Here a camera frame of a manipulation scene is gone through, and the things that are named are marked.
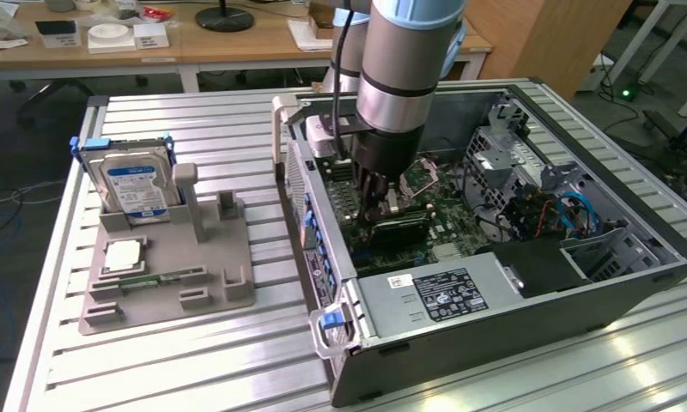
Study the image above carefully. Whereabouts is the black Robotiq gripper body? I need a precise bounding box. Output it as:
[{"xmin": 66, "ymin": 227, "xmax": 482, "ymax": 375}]
[{"xmin": 349, "ymin": 127, "xmax": 426, "ymax": 180}]

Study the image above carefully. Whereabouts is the installed RAM stick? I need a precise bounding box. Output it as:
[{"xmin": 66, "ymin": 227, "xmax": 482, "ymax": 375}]
[{"xmin": 343, "ymin": 204, "xmax": 433, "ymax": 228}]

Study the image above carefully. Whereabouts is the open metal socket cover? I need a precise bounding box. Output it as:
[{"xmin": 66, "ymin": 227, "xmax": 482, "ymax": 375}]
[{"xmin": 403, "ymin": 157, "xmax": 444, "ymax": 198}]

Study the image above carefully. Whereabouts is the green motherboard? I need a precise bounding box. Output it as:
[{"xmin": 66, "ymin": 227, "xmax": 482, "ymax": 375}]
[{"xmin": 319, "ymin": 156, "xmax": 486, "ymax": 278}]

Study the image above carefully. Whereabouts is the grey metal drive cage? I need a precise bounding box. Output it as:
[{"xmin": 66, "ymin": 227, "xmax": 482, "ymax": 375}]
[{"xmin": 464, "ymin": 101, "xmax": 553, "ymax": 203}]

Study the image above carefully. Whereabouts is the silver power supply unit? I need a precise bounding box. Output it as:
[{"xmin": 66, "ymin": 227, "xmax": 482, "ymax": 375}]
[{"xmin": 353, "ymin": 251, "xmax": 532, "ymax": 342}]

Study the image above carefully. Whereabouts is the stack of white papers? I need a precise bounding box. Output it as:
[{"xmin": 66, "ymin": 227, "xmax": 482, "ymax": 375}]
[{"xmin": 287, "ymin": 19, "xmax": 335, "ymax": 53}]

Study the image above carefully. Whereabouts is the brown cardboard box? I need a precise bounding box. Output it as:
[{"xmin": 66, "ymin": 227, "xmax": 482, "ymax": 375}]
[{"xmin": 310, "ymin": 0, "xmax": 339, "ymax": 39}]

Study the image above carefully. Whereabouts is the grey plastic parts rack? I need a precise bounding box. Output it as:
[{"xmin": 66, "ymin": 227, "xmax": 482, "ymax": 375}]
[{"xmin": 78, "ymin": 162, "xmax": 261, "ymax": 338}]

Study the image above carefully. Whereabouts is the wooden cabinet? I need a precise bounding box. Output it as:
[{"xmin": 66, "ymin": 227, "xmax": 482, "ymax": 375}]
[{"xmin": 464, "ymin": 0, "xmax": 636, "ymax": 98}]

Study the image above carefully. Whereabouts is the open black PC case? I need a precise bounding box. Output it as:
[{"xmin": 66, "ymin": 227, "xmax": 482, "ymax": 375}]
[{"xmin": 270, "ymin": 81, "xmax": 687, "ymax": 409}]

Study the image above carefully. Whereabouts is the wooden desk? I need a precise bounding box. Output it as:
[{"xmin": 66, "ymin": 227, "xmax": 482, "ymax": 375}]
[{"xmin": 0, "ymin": 0, "xmax": 494, "ymax": 94}]

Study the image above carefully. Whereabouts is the black round lamp base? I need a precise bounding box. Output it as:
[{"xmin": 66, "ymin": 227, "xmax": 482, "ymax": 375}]
[{"xmin": 195, "ymin": 0, "xmax": 257, "ymax": 33}]

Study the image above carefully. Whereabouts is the hard disk with blue carrier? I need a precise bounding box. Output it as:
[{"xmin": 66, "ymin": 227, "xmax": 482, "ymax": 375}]
[{"xmin": 68, "ymin": 136, "xmax": 183, "ymax": 227}]

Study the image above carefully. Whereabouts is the green RAM stick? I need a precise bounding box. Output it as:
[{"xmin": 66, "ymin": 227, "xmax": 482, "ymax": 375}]
[{"xmin": 118, "ymin": 270, "xmax": 203, "ymax": 291}]

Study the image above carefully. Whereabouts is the grey metal disk bay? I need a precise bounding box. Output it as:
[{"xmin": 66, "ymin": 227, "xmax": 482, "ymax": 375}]
[{"xmin": 560, "ymin": 227, "xmax": 664, "ymax": 284}]

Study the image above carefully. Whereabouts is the silver CPU chip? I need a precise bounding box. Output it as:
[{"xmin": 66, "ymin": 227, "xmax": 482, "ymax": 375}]
[{"xmin": 102, "ymin": 241, "xmax": 147, "ymax": 273}]

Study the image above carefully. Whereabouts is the black floor stand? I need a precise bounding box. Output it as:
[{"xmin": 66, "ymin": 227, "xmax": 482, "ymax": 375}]
[{"xmin": 641, "ymin": 109, "xmax": 687, "ymax": 173}]

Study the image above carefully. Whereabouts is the small plain white box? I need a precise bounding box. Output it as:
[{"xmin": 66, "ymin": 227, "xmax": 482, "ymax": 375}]
[{"xmin": 132, "ymin": 22, "xmax": 171, "ymax": 51}]

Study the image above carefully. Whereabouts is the white round object on box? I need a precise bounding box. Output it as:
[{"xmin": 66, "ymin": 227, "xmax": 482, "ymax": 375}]
[{"xmin": 86, "ymin": 23, "xmax": 139, "ymax": 55}]

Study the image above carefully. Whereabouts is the black office chair base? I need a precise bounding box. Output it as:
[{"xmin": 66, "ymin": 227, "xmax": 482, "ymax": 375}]
[{"xmin": 10, "ymin": 78, "xmax": 96, "ymax": 128}]

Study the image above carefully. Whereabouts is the white box with black top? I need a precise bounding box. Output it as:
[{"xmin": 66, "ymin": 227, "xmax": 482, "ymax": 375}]
[{"xmin": 35, "ymin": 19, "xmax": 84, "ymax": 50}]

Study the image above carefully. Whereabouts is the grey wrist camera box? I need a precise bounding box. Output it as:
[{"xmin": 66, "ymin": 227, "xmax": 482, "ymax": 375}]
[{"xmin": 305, "ymin": 116, "xmax": 353, "ymax": 161}]

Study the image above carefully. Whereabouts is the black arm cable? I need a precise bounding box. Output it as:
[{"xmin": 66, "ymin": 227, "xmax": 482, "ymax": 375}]
[{"xmin": 331, "ymin": 0, "xmax": 358, "ymax": 162}]

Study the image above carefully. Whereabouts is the red wire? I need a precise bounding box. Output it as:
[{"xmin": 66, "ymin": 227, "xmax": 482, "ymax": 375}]
[{"xmin": 537, "ymin": 197, "xmax": 553, "ymax": 233}]

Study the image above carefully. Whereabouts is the blue SATA wire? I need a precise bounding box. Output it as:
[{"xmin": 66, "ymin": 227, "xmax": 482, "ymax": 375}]
[{"xmin": 554, "ymin": 192, "xmax": 602, "ymax": 238}]

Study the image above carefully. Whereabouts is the white table frame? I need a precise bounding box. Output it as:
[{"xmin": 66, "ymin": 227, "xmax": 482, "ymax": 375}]
[{"xmin": 605, "ymin": 0, "xmax": 687, "ymax": 118}]

